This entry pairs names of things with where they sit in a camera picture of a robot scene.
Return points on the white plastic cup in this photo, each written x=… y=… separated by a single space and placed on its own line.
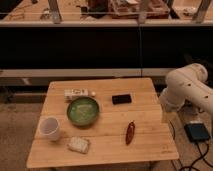
x=49 y=128

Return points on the green ceramic bowl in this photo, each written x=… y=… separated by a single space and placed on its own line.
x=83 y=111

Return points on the long metal shelf rail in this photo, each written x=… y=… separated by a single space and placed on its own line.
x=42 y=77

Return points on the red chili pepper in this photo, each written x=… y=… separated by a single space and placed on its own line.
x=130 y=133

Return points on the black power box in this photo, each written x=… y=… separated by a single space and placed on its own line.
x=197 y=132

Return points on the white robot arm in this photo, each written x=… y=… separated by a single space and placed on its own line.
x=187 y=83

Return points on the white sponge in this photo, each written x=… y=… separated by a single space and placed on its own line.
x=78 y=144

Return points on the black rectangular block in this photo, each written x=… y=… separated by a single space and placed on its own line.
x=121 y=99

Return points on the wooden table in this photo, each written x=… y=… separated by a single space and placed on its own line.
x=152 y=139

